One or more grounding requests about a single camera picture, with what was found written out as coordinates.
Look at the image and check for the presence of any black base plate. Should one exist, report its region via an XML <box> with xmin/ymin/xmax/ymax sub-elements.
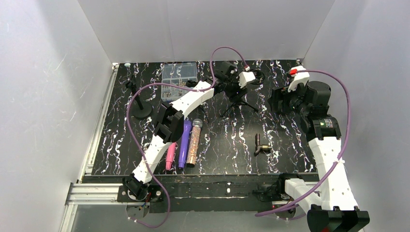
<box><xmin>110</xmin><ymin>174</ymin><xmax>310</xmax><ymax>214</ymax></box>

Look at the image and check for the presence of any clear plastic parts box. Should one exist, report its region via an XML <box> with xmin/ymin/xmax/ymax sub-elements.
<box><xmin>161</xmin><ymin>62</ymin><xmax>197</xmax><ymax>102</ymax></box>

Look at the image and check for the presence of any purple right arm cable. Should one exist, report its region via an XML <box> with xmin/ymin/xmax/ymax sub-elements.
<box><xmin>254</xmin><ymin>69</ymin><xmax>352</xmax><ymax>221</ymax></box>

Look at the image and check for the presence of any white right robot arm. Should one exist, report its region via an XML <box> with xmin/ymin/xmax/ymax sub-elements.
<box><xmin>269</xmin><ymin>81</ymin><xmax>370</xmax><ymax>232</ymax></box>

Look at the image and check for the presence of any glitter silver microphone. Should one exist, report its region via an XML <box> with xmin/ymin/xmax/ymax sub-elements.
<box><xmin>186</xmin><ymin>118</ymin><xmax>203</xmax><ymax>168</ymax></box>

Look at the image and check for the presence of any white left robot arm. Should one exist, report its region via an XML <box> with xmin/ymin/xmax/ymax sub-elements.
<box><xmin>123</xmin><ymin>61</ymin><xmax>255</xmax><ymax>201</ymax></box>

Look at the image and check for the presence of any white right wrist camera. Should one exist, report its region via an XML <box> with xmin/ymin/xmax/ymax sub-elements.
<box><xmin>288</xmin><ymin>65</ymin><xmax>309</xmax><ymax>92</ymax></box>

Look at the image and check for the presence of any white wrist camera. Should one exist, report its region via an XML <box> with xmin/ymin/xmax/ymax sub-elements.
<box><xmin>238</xmin><ymin>65</ymin><xmax>256</xmax><ymax>88</ymax></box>
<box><xmin>288</xmin><ymin>65</ymin><xmax>309</xmax><ymax>92</ymax></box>

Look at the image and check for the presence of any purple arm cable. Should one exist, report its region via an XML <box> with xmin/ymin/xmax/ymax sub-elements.
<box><xmin>254</xmin><ymin>69</ymin><xmax>352</xmax><ymax>221</ymax></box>
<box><xmin>126</xmin><ymin>46</ymin><xmax>251</xmax><ymax>229</ymax></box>

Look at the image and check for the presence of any pink microphone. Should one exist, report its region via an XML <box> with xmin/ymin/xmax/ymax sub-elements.
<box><xmin>165</xmin><ymin>142</ymin><xmax>177</xmax><ymax>171</ymax></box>

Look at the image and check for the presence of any purple microphone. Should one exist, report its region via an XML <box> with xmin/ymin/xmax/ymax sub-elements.
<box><xmin>178</xmin><ymin>120</ymin><xmax>192</xmax><ymax>169</ymax></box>

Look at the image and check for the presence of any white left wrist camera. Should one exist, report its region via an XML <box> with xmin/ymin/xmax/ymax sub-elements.
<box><xmin>238</xmin><ymin>65</ymin><xmax>256</xmax><ymax>88</ymax></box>

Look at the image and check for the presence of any black round-base mic stand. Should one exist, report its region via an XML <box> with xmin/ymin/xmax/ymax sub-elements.
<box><xmin>125</xmin><ymin>77</ymin><xmax>153</xmax><ymax>120</ymax></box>

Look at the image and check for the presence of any aluminium rail frame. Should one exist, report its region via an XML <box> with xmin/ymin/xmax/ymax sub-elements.
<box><xmin>59</xmin><ymin>181</ymin><xmax>364</xmax><ymax>232</ymax></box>

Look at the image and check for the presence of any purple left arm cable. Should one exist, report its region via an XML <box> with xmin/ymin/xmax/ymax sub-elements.
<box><xmin>126</xmin><ymin>46</ymin><xmax>251</xmax><ymax>229</ymax></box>

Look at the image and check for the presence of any black shock-mount stand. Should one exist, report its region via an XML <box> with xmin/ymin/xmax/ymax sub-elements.
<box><xmin>220</xmin><ymin>69</ymin><xmax>265</xmax><ymax>117</ymax></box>

